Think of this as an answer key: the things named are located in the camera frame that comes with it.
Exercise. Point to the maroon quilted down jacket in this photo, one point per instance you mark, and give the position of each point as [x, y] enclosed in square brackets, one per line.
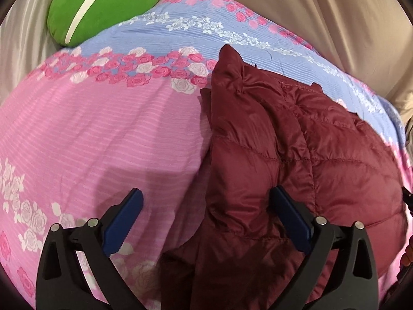
[274, 168]

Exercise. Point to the beige cloth backdrop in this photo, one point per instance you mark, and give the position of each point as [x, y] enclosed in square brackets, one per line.
[306, 9]

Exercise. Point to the pink rose print bed sheet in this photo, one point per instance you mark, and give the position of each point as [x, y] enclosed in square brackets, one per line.
[96, 129]

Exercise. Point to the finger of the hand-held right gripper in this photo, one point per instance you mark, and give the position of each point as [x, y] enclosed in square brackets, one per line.
[408, 200]

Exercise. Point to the green plush pillow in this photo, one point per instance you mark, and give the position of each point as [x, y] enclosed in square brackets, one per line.
[100, 6]

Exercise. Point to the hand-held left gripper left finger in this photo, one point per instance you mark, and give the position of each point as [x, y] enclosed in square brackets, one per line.
[124, 219]

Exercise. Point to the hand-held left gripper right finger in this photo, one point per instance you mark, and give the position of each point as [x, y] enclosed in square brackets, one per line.
[290, 219]

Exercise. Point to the silver satin curtain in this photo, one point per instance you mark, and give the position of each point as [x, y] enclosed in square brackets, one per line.
[22, 45]

